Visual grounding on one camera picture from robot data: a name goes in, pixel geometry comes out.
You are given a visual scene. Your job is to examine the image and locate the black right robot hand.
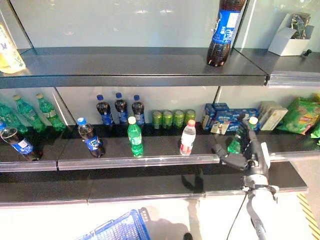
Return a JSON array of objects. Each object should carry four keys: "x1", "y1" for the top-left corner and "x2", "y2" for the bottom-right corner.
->
[{"x1": 211, "y1": 113, "x2": 264, "y2": 174}]

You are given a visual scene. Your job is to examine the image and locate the green soda bottle yellow cap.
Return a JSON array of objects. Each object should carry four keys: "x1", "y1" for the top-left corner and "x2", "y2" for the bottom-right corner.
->
[
  {"x1": 126, "y1": 116, "x2": 145, "y2": 158},
  {"x1": 226, "y1": 116, "x2": 260, "y2": 155},
  {"x1": 0, "y1": 99, "x2": 29, "y2": 135},
  {"x1": 12, "y1": 94, "x2": 46, "y2": 133},
  {"x1": 35, "y1": 93, "x2": 67, "y2": 131}
]

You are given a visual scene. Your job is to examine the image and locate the green drink can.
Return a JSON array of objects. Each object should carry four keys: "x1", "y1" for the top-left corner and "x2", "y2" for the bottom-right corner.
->
[
  {"x1": 162, "y1": 109, "x2": 174, "y2": 130},
  {"x1": 184, "y1": 108, "x2": 197, "y2": 126},
  {"x1": 152, "y1": 110, "x2": 163, "y2": 130},
  {"x1": 173, "y1": 109, "x2": 185, "y2": 129}
]

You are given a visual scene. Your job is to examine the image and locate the blue plastic shopping basket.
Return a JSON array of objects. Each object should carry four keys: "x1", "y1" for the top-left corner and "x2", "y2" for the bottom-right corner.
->
[{"x1": 74, "y1": 206, "x2": 152, "y2": 240}]

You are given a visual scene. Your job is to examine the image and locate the yellow drink pouch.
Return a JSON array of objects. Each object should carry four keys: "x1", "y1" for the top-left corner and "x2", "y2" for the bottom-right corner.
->
[{"x1": 0, "y1": 23, "x2": 27, "y2": 75}]

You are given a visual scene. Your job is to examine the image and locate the gold price tag holder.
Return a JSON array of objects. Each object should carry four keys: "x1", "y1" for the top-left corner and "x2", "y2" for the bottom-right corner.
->
[{"x1": 210, "y1": 122, "x2": 229, "y2": 135}]

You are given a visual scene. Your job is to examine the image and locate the long blue cookie box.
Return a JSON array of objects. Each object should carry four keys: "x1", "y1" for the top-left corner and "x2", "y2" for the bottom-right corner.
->
[{"x1": 214, "y1": 107, "x2": 261, "y2": 133}]

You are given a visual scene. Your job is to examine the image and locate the beige carton box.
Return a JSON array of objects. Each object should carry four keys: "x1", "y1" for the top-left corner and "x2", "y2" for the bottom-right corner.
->
[{"x1": 258, "y1": 100, "x2": 289, "y2": 132}]

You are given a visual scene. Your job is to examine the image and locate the water bottle red cap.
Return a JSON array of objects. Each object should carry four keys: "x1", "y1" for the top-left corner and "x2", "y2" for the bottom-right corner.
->
[{"x1": 179, "y1": 119, "x2": 197, "y2": 156}]

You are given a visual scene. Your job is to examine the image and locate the green chips bag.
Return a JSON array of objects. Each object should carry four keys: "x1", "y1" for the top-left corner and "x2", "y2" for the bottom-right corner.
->
[
  {"x1": 309, "y1": 121, "x2": 320, "y2": 140},
  {"x1": 276, "y1": 96, "x2": 320, "y2": 136}
]

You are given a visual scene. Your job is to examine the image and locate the yellow black hazard tape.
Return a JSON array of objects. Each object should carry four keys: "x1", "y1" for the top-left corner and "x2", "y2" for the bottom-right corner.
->
[{"x1": 296, "y1": 193, "x2": 320, "y2": 236}]

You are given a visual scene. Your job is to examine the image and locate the cola bottle blue cap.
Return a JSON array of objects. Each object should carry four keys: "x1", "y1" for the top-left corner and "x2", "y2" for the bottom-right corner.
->
[
  {"x1": 114, "y1": 92, "x2": 130, "y2": 125},
  {"x1": 95, "y1": 94, "x2": 115, "y2": 126},
  {"x1": 0, "y1": 121, "x2": 44, "y2": 162},
  {"x1": 76, "y1": 117, "x2": 106, "y2": 159},
  {"x1": 131, "y1": 94, "x2": 146, "y2": 126}
]

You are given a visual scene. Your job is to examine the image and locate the black low shelf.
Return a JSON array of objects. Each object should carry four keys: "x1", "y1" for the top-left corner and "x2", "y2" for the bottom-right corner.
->
[{"x1": 0, "y1": 161, "x2": 308, "y2": 207}]

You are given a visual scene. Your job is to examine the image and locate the white open cardboard box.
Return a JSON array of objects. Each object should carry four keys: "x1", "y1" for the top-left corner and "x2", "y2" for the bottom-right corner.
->
[{"x1": 267, "y1": 12, "x2": 315, "y2": 57}]

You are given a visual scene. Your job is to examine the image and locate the large cola bottle blue label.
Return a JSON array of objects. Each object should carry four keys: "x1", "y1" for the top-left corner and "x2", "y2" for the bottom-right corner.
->
[{"x1": 206, "y1": 0, "x2": 248, "y2": 68}]

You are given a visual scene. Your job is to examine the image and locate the dark grey metal shelf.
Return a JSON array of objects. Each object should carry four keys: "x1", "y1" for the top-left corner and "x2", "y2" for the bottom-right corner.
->
[{"x1": 0, "y1": 46, "x2": 270, "y2": 89}]

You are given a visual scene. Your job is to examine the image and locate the dark shiny snack packet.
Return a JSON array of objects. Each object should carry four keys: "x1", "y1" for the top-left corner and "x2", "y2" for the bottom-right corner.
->
[{"x1": 289, "y1": 12, "x2": 312, "y2": 40}]

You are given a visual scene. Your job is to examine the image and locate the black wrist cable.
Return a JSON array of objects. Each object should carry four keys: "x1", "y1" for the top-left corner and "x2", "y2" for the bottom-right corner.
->
[{"x1": 225, "y1": 188, "x2": 251, "y2": 240}]

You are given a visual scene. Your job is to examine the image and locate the black shelf with clear rail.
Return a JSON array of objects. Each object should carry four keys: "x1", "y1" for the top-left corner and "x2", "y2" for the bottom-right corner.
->
[{"x1": 0, "y1": 123, "x2": 320, "y2": 173}]

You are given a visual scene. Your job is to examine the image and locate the grey shelf with clear rail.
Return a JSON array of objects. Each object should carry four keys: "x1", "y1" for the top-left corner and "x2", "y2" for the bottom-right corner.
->
[{"x1": 233, "y1": 47, "x2": 320, "y2": 88}]

